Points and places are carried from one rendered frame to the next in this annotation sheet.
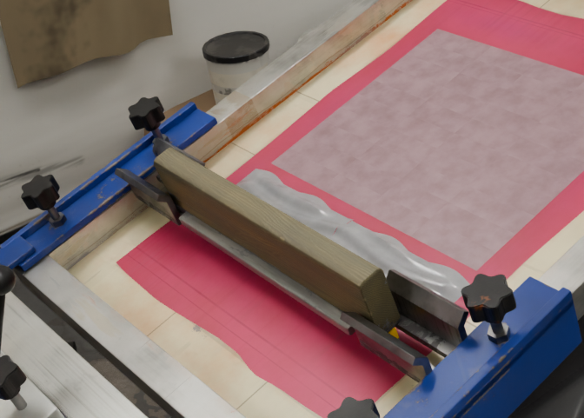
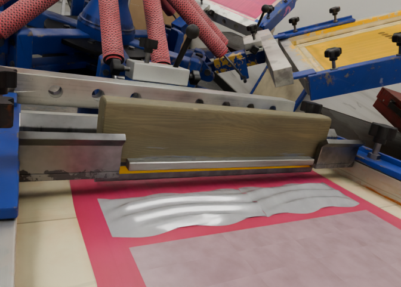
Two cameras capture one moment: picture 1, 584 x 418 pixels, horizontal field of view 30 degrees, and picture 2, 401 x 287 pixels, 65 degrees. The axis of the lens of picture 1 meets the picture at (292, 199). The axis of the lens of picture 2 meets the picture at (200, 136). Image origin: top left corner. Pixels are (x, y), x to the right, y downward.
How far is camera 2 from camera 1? 1.06 m
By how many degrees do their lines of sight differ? 76
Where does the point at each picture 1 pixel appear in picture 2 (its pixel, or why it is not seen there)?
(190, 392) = not seen: hidden behind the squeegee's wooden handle
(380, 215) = (264, 229)
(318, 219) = (274, 200)
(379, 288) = (101, 114)
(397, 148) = (378, 276)
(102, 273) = not seen: hidden behind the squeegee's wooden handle
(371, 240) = (230, 212)
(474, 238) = (179, 265)
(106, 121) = not seen: outside the picture
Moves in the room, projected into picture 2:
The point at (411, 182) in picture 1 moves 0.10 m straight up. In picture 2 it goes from (308, 263) to (367, 183)
